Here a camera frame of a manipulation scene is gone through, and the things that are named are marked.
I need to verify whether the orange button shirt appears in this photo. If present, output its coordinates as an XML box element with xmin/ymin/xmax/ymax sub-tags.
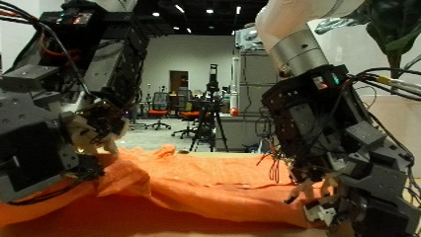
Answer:
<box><xmin>0</xmin><ymin>143</ymin><xmax>337</xmax><ymax>237</ymax></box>

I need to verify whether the low grey cabinet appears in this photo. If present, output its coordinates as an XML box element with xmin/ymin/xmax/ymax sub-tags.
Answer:
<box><xmin>214</xmin><ymin>115</ymin><xmax>274</xmax><ymax>153</ymax></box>

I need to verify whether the orange seat office chair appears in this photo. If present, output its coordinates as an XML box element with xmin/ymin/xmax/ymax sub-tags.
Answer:
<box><xmin>146</xmin><ymin>92</ymin><xmax>172</xmax><ymax>131</ymax></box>
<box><xmin>170</xmin><ymin>90</ymin><xmax>201</xmax><ymax>139</ymax></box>

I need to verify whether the tall grey cabinet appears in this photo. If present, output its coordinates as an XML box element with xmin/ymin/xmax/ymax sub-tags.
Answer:
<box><xmin>238</xmin><ymin>48</ymin><xmax>281</xmax><ymax>117</ymax></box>

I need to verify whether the brown door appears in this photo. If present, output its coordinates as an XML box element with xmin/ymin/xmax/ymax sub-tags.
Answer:
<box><xmin>168</xmin><ymin>70</ymin><xmax>189</xmax><ymax>95</ymax></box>

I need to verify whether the green leafy plant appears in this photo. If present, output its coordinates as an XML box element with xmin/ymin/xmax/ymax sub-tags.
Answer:
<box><xmin>314</xmin><ymin>0</ymin><xmax>421</xmax><ymax>80</ymax></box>

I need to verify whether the grey boxy monitor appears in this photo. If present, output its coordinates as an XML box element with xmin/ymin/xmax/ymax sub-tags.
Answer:
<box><xmin>234</xmin><ymin>28</ymin><xmax>264</xmax><ymax>51</ymax></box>

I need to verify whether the right hand cable bundle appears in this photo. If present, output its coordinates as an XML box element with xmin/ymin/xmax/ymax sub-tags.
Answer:
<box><xmin>348</xmin><ymin>67</ymin><xmax>421</xmax><ymax>102</ymax></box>

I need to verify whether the hand cable bundle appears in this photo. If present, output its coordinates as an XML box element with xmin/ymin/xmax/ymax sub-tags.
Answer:
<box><xmin>348</xmin><ymin>67</ymin><xmax>421</xmax><ymax>102</ymax></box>
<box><xmin>0</xmin><ymin>1</ymin><xmax>96</xmax><ymax>98</ymax></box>

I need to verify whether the left hand cable bundle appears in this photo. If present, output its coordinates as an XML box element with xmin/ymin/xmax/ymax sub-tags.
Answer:
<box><xmin>0</xmin><ymin>1</ymin><xmax>96</xmax><ymax>98</ymax></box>

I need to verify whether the black camera tripod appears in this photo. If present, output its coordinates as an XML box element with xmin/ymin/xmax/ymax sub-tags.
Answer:
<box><xmin>188</xmin><ymin>63</ymin><xmax>229</xmax><ymax>153</ymax></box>

